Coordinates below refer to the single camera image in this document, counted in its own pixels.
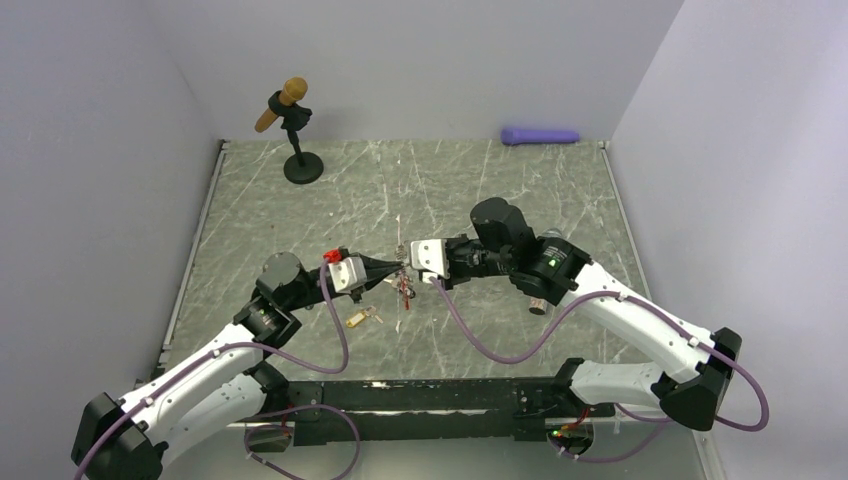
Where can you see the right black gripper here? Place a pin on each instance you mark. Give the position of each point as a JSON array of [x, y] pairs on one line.
[[454, 278]]

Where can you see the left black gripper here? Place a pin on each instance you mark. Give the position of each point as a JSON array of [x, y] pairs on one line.
[[376, 269]]

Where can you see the red handled metal keyring holder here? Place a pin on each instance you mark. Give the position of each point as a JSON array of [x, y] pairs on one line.
[[402, 282]]

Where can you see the yellow tagged key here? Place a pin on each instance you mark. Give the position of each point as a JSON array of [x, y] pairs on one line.
[[362, 315]]

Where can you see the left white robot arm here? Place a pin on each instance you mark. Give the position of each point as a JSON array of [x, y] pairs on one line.
[[134, 436]]

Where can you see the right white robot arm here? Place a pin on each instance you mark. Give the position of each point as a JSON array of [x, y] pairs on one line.
[[686, 376]]

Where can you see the black microphone stand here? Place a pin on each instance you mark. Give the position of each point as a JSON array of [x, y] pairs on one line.
[[302, 167]]

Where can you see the purple cylinder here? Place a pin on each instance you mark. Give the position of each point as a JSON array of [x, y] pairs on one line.
[[513, 136]]

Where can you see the brown microphone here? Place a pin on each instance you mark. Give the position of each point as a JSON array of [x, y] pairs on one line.
[[284, 105]]

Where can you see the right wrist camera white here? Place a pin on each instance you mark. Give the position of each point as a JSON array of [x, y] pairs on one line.
[[429, 259]]

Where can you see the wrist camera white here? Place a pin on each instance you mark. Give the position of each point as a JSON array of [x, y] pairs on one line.
[[347, 271], [429, 259]]

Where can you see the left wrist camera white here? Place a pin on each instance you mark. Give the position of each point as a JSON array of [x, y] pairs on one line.
[[347, 271]]

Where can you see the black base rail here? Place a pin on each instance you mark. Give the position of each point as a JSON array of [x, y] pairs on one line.
[[523, 409]]

